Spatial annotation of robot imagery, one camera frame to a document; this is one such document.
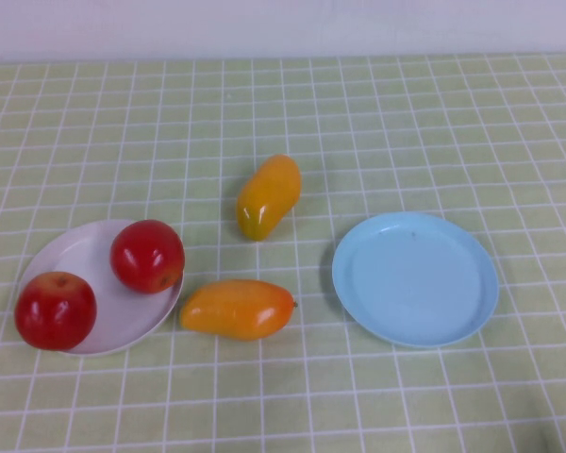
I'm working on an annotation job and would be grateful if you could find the yellow orange mango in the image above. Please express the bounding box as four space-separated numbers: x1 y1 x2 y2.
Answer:
236 153 303 243

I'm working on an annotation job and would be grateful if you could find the orange mango with stem tip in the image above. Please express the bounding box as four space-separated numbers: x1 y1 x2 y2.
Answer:
178 278 298 342

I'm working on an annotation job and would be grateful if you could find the red apple with orange base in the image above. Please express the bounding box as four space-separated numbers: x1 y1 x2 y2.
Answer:
109 218 187 294

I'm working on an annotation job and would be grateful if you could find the red apple with short stem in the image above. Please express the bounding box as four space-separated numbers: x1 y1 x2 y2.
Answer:
13 271 98 352

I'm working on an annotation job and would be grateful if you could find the light blue round plate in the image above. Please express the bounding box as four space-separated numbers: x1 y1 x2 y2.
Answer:
330 210 500 349

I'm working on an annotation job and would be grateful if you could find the white round plate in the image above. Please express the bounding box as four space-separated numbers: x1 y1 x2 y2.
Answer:
17 218 186 357

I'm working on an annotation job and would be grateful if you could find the green checked tablecloth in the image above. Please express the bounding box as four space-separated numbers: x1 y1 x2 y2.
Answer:
0 52 566 453

